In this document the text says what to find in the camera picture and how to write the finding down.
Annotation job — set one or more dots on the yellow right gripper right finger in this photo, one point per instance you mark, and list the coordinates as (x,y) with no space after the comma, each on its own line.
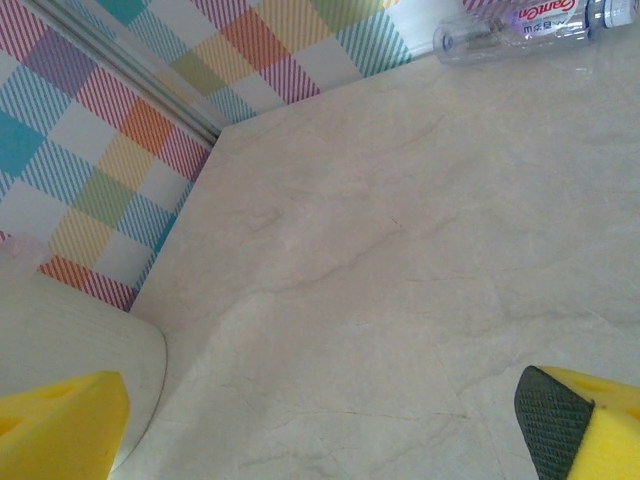
(590,430)

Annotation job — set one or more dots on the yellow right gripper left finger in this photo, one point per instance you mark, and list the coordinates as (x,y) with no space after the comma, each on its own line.
(55,430)

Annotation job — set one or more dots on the cream round waste bin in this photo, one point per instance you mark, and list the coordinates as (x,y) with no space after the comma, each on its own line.
(75,340)

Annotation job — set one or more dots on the clear bottle purple label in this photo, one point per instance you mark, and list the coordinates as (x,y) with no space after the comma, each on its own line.
(525,30)

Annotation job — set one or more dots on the aluminium frame post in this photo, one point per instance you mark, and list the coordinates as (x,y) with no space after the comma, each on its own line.
(130,75)

